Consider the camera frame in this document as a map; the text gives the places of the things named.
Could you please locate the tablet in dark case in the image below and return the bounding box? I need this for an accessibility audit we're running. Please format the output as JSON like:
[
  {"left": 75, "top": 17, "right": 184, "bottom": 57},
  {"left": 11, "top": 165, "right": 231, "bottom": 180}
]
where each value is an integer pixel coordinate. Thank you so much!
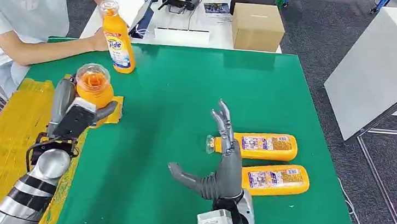
[{"left": 126, "top": 0, "right": 157, "bottom": 41}]

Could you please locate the brown cardboard box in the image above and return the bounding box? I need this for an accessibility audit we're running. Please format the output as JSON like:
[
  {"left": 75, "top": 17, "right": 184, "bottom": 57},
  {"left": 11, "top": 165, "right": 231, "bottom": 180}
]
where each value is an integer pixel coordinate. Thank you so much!
[{"left": 229, "top": 2, "right": 288, "bottom": 55}]

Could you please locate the white side table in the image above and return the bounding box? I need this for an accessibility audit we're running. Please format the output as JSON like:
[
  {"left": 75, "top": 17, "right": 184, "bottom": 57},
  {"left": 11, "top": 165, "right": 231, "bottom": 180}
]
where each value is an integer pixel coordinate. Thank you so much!
[{"left": 318, "top": 1, "right": 397, "bottom": 146}]

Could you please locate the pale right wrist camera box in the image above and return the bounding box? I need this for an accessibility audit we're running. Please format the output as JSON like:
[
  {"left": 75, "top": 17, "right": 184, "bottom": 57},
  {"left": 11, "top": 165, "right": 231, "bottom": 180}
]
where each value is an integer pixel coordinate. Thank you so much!
[{"left": 195, "top": 207, "right": 237, "bottom": 224}]

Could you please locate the steel table frame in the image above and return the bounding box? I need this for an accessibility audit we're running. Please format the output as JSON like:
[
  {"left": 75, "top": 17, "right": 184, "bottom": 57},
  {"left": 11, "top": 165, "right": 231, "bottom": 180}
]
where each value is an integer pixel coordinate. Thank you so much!
[{"left": 333, "top": 52, "right": 397, "bottom": 224}]

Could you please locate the orange drink bottle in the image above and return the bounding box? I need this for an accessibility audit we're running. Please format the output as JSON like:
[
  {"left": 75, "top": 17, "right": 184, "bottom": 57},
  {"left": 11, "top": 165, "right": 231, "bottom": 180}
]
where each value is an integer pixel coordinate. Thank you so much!
[
  {"left": 71, "top": 61, "right": 118, "bottom": 130},
  {"left": 205, "top": 126, "right": 300, "bottom": 164},
  {"left": 93, "top": 0, "right": 142, "bottom": 75},
  {"left": 240, "top": 160, "right": 312, "bottom": 202}
]

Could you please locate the blue trolley leg with caster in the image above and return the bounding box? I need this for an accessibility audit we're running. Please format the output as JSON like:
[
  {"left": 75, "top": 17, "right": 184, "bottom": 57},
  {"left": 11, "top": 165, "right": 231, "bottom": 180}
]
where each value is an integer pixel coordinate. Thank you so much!
[{"left": 370, "top": 0, "right": 393, "bottom": 16}]

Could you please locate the person's right hand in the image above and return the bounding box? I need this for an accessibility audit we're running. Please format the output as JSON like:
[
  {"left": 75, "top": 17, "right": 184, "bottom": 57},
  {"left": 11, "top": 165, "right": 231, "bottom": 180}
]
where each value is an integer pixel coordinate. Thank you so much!
[{"left": 90, "top": 26, "right": 112, "bottom": 54}]

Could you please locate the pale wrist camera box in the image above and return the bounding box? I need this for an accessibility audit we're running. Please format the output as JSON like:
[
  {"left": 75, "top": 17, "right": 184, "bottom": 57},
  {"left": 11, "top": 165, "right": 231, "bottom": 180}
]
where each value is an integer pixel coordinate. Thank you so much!
[
  {"left": 51, "top": 95, "right": 98, "bottom": 142},
  {"left": 195, "top": 207, "right": 237, "bottom": 224}
]

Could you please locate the black remote controller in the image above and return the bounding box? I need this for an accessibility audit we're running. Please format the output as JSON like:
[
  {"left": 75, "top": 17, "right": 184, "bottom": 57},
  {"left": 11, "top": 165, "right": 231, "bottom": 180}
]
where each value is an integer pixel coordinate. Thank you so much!
[{"left": 157, "top": 0, "right": 201, "bottom": 17}]

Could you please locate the printed booklet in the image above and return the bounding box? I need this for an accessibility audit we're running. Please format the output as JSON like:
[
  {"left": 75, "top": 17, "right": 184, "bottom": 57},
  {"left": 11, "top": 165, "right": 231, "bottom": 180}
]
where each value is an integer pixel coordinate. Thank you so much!
[{"left": 202, "top": 1, "right": 232, "bottom": 17}]

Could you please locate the green mat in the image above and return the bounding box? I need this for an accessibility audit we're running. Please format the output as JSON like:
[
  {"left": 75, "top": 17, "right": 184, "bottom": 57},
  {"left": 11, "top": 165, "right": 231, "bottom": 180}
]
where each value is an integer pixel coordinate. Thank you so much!
[{"left": 11, "top": 30, "right": 376, "bottom": 224}]

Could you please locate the white desk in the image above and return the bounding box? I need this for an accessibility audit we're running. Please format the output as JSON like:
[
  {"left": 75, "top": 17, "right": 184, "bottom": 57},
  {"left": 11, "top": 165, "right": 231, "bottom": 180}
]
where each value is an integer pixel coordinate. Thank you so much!
[{"left": 79, "top": 0, "right": 287, "bottom": 59}]

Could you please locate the thin red cable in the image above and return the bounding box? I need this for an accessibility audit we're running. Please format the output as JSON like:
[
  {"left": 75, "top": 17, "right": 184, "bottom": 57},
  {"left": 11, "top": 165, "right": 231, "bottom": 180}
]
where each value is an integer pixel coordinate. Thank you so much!
[{"left": 185, "top": 0, "right": 205, "bottom": 33}]

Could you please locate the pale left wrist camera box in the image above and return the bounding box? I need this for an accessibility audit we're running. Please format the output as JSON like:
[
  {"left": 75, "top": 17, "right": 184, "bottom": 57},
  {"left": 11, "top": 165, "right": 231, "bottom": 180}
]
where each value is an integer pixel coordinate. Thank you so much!
[{"left": 51, "top": 95, "right": 98, "bottom": 142}]

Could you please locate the flat white box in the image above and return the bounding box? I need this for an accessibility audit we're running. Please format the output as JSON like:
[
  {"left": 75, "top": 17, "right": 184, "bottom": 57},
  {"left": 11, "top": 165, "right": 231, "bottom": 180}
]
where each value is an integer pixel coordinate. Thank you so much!
[{"left": 152, "top": 26, "right": 211, "bottom": 50}]

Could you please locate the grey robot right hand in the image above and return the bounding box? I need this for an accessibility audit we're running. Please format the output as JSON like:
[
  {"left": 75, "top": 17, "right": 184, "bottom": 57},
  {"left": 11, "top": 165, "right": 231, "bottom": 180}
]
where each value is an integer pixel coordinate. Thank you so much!
[{"left": 165, "top": 94, "right": 253, "bottom": 205}]

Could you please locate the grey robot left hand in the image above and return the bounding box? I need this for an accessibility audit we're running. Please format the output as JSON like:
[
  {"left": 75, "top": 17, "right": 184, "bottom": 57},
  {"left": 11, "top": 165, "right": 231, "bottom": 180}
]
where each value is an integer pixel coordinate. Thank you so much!
[{"left": 45, "top": 74, "right": 121, "bottom": 145}]

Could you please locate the person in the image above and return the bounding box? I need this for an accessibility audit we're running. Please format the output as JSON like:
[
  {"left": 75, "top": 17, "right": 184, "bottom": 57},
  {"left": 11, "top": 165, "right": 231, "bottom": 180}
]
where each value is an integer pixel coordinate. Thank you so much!
[{"left": 0, "top": 0, "right": 115, "bottom": 107}]

